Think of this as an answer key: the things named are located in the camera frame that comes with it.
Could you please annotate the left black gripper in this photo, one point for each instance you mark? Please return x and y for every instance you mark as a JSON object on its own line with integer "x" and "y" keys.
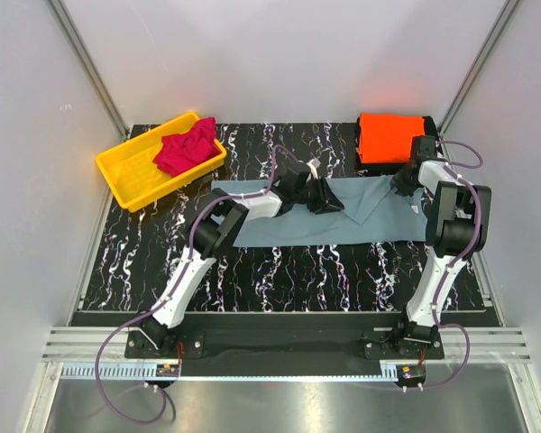
{"x": 323, "y": 194}

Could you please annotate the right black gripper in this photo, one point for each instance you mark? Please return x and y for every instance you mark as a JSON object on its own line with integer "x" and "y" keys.
{"x": 397, "y": 182}

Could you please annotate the blue-grey t shirt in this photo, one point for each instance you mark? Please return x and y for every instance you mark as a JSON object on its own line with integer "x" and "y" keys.
{"x": 373, "y": 213}

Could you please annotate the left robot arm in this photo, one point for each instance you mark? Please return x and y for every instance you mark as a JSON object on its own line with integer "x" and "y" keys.
{"x": 212, "y": 232}

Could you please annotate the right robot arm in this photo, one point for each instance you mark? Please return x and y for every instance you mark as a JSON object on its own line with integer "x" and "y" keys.
{"x": 456, "y": 228}

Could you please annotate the folded orange t shirt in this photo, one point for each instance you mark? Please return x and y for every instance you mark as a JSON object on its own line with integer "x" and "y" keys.
{"x": 387, "y": 138}

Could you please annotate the folded black t shirt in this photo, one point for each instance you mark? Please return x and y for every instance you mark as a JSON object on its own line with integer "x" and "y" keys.
{"x": 383, "y": 169}

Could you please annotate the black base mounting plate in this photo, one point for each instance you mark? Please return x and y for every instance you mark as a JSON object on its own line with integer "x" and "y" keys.
{"x": 278, "y": 345}

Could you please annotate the red t shirt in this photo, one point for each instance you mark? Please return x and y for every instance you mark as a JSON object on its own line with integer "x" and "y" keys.
{"x": 182, "y": 152}

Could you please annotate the yellow plastic tray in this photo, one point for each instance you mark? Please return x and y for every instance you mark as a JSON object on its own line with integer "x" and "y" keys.
{"x": 133, "y": 177}

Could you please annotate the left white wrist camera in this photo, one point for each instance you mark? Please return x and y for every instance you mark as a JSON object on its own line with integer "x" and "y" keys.
{"x": 313, "y": 165}

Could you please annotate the aluminium frame rail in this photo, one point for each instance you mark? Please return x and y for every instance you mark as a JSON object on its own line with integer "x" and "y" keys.
{"x": 83, "y": 354}

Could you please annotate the right aluminium corner post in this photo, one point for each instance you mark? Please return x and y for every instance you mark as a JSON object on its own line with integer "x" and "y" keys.
{"x": 500, "y": 25}

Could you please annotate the aluminium corner post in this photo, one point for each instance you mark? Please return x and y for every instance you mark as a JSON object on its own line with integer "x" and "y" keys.
{"x": 64, "y": 20}
{"x": 500, "y": 25}

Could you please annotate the left aluminium corner post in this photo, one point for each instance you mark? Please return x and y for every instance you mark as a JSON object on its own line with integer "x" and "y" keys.
{"x": 64, "y": 20}

